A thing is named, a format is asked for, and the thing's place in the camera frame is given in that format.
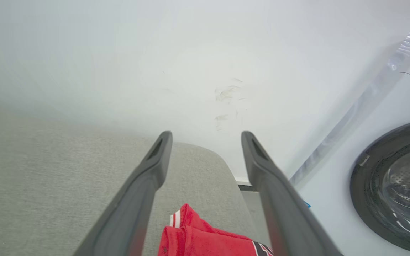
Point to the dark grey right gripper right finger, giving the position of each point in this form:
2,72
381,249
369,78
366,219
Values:
287,213

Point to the white washing machine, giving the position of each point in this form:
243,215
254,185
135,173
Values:
333,213

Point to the small blue sticker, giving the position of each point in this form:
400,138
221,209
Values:
307,204

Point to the red white basketball jersey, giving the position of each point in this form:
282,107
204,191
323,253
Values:
205,240

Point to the dark round washing machine door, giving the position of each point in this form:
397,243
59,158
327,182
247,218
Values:
397,188

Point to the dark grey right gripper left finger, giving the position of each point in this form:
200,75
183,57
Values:
130,209

